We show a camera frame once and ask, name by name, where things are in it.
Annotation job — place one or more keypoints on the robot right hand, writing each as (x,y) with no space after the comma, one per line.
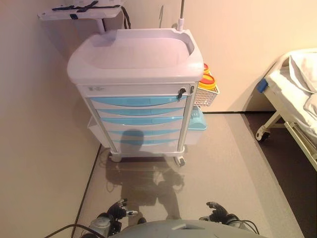
(220,215)

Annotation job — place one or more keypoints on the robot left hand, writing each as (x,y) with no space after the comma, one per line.
(116,213)

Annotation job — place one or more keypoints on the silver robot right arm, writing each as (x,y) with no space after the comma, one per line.
(237,221)

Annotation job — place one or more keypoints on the grey robot torso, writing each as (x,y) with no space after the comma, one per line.
(185,230)

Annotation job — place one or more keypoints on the white cart side bin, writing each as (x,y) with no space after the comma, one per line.
(93,129)

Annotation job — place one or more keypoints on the light blue plastic bin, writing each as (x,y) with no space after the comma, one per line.
(198,121)

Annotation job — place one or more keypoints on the cart label sticker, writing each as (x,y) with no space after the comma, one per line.
(97,88)

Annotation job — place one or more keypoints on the silver cart side latch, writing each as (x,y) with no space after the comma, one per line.
(192,89)

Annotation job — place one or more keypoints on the blue bed tag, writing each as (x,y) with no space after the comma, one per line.
(264,85)

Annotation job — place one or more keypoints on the white folded sheet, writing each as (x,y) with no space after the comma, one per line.
(310,106)

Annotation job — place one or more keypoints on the white bed mattress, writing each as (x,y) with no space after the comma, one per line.
(284,81)

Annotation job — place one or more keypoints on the white medical cart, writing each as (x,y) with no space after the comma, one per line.
(138,57)

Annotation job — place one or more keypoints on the white duvet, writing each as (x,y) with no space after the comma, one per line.
(304,69)

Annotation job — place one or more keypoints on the white overbed table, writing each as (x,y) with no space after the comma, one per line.
(99,13)

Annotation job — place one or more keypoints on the metal IV pole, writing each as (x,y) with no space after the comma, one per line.
(182,12)

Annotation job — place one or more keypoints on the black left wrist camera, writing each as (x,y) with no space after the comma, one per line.
(116,228)

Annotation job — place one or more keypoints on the cream bed side rail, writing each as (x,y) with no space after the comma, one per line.
(304,146)

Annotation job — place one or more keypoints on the white hospital bed frame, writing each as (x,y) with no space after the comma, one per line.
(273,101)

